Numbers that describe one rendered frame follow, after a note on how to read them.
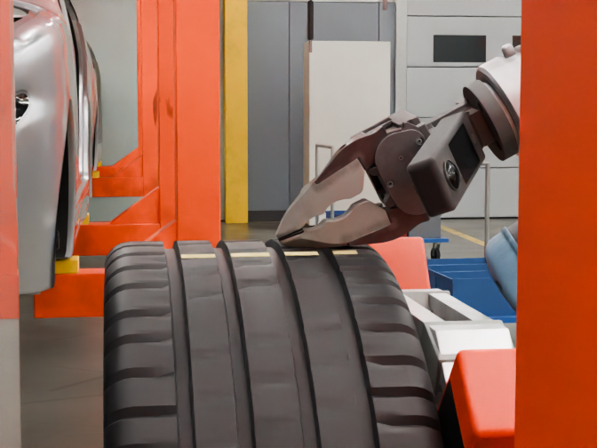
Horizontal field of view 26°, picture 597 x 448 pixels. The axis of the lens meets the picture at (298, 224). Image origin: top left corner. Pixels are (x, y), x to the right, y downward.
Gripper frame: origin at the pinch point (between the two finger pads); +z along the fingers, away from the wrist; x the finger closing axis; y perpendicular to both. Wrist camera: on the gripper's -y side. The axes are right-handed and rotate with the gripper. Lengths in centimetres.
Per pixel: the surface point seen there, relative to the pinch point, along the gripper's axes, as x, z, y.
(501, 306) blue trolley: -212, -94, 525
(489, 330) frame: -12.5, -9.9, -8.2
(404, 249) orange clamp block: -11.7, -9.8, 20.1
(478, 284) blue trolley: -196, -88, 525
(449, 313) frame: -13.9, -9.0, 3.5
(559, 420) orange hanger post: -4.2, -6.1, -44.6
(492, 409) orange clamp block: -11.5, -5.6, -23.7
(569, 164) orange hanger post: 7.1, -12.1, -44.3
